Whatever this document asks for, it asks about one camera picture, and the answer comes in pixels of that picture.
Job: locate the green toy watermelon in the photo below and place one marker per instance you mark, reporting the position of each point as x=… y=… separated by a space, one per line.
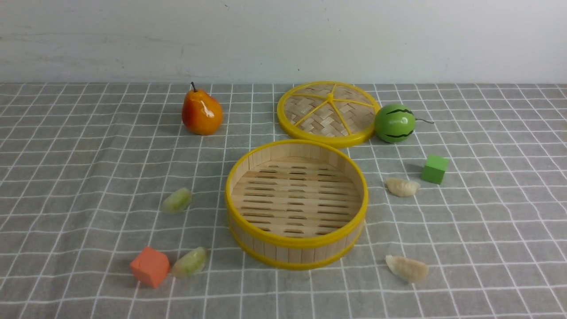
x=394 y=123

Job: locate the orange toy pear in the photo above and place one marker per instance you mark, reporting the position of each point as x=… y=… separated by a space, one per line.
x=201 y=113

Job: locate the green wooden cube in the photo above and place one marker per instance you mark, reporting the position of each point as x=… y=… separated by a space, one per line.
x=434 y=169

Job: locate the grey checked tablecloth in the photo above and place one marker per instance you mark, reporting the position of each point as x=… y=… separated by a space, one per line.
x=85 y=167

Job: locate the green dumpling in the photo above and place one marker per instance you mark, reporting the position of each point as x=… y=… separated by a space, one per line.
x=191 y=263
x=177 y=202

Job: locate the woven bamboo steamer lid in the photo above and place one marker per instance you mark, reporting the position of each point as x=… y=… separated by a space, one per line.
x=337 y=114

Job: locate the white dumpling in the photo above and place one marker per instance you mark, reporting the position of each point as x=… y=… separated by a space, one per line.
x=409 y=270
x=402 y=187

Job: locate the bamboo steamer tray yellow rim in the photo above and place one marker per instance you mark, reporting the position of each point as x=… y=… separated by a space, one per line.
x=296 y=205

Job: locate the orange wooden cube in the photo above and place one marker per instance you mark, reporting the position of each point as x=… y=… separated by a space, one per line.
x=150 y=267

